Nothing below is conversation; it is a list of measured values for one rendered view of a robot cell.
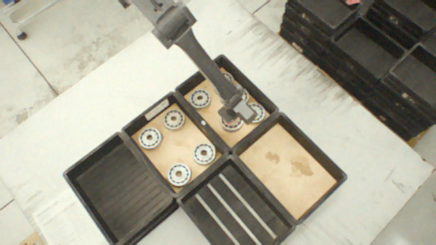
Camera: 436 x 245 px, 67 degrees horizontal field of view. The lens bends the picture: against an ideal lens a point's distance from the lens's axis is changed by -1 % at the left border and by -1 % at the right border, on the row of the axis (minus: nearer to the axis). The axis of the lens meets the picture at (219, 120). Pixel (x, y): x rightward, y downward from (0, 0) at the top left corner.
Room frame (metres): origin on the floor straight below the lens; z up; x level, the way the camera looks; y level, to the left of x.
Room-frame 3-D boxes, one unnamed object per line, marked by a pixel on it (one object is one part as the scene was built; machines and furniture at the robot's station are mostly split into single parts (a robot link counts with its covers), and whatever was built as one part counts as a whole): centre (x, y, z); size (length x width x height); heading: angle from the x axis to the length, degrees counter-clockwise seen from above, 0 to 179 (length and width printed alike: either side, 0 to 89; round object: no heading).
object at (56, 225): (0.16, 0.73, 0.70); 0.33 x 0.23 x 0.01; 39
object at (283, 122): (0.33, -0.28, 0.87); 0.40 x 0.30 x 0.11; 37
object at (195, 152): (0.42, 0.08, 0.86); 0.10 x 0.10 x 0.01
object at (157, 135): (0.51, 0.32, 0.86); 0.10 x 0.10 x 0.01
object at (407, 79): (0.87, -1.24, 0.37); 0.40 x 0.30 x 0.45; 39
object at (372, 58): (1.18, -0.98, 0.31); 0.40 x 0.30 x 0.34; 39
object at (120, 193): (0.28, 0.44, 0.87); 0.40 x 0.30 x 0.11; 37
